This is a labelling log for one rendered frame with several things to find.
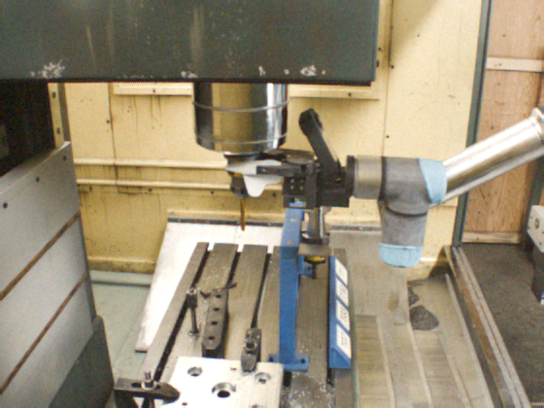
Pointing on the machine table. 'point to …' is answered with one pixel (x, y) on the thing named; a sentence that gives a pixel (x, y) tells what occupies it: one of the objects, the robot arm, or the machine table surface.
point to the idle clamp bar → (214, 325)
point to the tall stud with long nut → (192, 309)
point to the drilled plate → (269, 393)
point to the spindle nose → (240, 117)
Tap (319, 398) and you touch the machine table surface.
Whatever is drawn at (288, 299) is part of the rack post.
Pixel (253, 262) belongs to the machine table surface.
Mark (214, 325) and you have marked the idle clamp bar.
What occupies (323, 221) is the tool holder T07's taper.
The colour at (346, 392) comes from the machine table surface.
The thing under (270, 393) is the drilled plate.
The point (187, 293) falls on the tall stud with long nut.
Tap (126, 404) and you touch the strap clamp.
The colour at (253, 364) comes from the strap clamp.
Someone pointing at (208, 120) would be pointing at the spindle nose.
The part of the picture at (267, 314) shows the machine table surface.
